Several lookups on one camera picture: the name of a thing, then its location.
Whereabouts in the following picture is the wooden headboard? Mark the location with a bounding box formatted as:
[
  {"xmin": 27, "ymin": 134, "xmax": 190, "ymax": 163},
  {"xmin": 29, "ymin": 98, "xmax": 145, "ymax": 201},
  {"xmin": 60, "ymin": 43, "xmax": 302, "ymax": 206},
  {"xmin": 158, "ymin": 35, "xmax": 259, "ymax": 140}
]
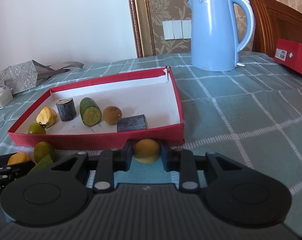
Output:
[{"xmin": 249, "ymin": 0, "xmax": 302, "ymax": 57}]

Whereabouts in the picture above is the gold ornate wall frame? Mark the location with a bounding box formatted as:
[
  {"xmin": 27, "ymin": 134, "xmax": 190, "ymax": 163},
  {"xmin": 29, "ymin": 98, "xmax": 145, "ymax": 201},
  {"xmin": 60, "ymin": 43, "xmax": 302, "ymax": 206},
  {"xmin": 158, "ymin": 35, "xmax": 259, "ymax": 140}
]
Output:
[{"xmin": 129, "ymin": 0, "xmax": 191, "ymax": 57}]

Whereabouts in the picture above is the red cardboard box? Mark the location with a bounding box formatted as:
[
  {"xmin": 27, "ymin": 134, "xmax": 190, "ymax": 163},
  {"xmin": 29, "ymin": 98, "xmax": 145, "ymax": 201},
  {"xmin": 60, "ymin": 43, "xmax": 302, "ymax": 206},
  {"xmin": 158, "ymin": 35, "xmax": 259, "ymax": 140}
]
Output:
[{"xmin": 274, "ymin": 38, "xmax": 302, "ymax": 75}]

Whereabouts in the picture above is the lying dark sugarcane piece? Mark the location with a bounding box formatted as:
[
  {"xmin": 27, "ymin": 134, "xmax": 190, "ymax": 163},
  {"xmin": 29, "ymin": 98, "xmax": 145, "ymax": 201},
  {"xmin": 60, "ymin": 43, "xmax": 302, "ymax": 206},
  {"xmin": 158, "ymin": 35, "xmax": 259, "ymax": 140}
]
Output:
[{"xmin": 117, "ymin": 114, "xmax": 148, "ymax": 132}]

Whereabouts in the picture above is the green cucumber half in tray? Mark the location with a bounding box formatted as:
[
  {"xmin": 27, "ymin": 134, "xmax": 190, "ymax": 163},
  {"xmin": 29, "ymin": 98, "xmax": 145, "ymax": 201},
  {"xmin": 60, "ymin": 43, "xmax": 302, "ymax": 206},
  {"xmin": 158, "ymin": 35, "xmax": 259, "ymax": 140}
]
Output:
[{"xmin": 79, "ymin": 97, "xmax": 102, "ymax": 127}]

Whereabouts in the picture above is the long green cucumber piece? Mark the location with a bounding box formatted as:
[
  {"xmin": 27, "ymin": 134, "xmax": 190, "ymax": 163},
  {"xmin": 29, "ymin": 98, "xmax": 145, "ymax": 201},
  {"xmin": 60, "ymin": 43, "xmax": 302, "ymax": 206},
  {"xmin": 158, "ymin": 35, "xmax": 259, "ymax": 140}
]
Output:
[{"xmin": 29, "ymin": 155, "xmax": 54, "ymax": 173}]

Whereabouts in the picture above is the small green lime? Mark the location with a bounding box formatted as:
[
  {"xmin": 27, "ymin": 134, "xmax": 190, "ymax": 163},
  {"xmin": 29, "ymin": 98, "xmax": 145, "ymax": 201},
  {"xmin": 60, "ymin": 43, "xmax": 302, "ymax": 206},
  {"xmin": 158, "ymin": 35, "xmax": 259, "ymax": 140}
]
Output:
[{"xmin": 27, "ymin": 122, "xmax": 46, "ymax": 134}]

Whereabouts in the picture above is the light blue electric kettle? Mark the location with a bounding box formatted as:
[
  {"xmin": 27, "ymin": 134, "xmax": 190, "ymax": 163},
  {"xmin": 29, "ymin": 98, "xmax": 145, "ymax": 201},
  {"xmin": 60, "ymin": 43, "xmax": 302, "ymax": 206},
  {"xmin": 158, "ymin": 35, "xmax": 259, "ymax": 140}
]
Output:
[{"xmin": 187, "ymin": 0, "xmax": 255, "ymax": 72}]

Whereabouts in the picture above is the white wall switch panel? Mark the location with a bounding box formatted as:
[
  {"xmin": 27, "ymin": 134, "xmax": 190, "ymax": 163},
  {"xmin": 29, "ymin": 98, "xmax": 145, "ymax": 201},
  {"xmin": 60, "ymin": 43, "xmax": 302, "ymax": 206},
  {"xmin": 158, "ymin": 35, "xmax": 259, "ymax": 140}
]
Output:
[{"xmin": 162, "ymin": 20, "xmax": 191, "ymax": 40}]

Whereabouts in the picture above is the red shallow cardboard tray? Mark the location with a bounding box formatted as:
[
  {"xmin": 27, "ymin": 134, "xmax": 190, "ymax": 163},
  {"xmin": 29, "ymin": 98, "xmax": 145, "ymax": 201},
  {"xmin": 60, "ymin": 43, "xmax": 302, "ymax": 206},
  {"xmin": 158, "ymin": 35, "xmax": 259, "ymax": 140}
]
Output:
[{"xmin": 8, "ymin": 67, "xmax": 185, "ymax": 150}]

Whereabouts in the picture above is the yellow jackfruit piece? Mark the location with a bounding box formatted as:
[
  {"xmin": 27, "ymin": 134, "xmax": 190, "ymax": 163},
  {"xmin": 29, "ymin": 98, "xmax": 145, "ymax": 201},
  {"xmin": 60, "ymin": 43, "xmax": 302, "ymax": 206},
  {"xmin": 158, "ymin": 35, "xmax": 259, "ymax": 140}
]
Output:
[
  {"xmin": 7, "ymin": 152, "xmax": 32, "ymax": 165},
  {"xmin": 36, "ymin": 107, "xmax": 58, "ymax": 128}
]

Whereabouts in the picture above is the large green lime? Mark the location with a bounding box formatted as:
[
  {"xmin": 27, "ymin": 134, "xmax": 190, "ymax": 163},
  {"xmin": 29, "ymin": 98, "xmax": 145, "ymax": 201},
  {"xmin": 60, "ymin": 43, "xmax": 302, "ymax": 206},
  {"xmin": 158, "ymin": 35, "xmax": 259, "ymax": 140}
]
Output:
[{"xmin": 33, "ymin": 141, "xmax": 56, "ymax": 163}]

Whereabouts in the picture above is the teal plaid bed cover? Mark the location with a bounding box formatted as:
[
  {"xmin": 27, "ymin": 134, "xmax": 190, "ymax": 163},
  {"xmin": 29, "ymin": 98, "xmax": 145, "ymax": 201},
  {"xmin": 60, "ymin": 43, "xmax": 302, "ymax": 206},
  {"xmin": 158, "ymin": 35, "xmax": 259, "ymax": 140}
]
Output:
[{"xmin": 0, "ymin": 51, "xmax": 302, "ymax": 235}]

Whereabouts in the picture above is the yellow jackfruit piece in tray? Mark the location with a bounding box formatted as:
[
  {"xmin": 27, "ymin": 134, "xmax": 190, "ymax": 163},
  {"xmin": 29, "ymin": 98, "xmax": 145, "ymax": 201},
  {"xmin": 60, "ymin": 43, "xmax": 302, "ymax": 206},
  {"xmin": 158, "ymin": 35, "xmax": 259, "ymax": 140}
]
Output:
[{"xmin": 36, "ymin": 107, "xmax": 58, "ymax": 128}]

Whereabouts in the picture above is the grey patterned gift bag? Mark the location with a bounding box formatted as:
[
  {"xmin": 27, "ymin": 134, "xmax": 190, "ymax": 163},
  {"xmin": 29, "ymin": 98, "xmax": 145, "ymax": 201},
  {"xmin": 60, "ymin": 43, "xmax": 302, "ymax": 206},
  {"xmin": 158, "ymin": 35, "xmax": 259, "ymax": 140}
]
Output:
[{"xmin": 0, "ymin": 60, "xmax": 84, "ymax": 95}]

